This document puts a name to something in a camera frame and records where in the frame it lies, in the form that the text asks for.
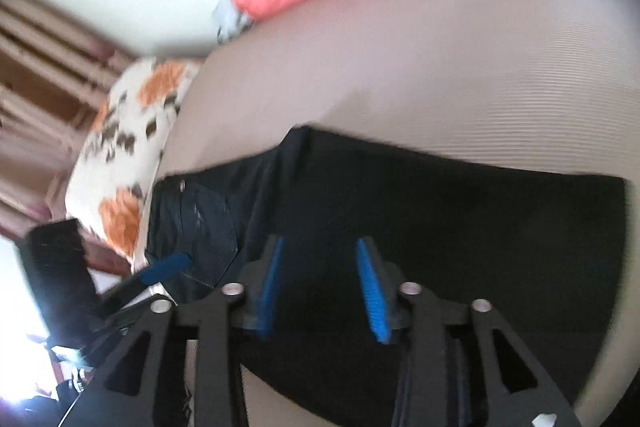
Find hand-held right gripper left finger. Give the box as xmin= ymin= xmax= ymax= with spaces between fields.
xmin=62 ymin=235 xmax=285 ymax=427

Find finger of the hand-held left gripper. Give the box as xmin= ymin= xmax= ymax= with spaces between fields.
xmin=90 ymin=302 xmax=157 ymax=350
xmin=92 ymin=253 xmax=194 ymax=317

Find white floral pillow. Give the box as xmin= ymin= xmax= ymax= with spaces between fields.
xmin=65 ymin=57 xmax=206 ymax=275

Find black pants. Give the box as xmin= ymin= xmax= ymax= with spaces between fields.
xmin=145 ymin=124 xmax=631 ymax=427

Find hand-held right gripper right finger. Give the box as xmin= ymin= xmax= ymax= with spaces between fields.
xmin=356 ymin=237 xmax=583 ymax=427

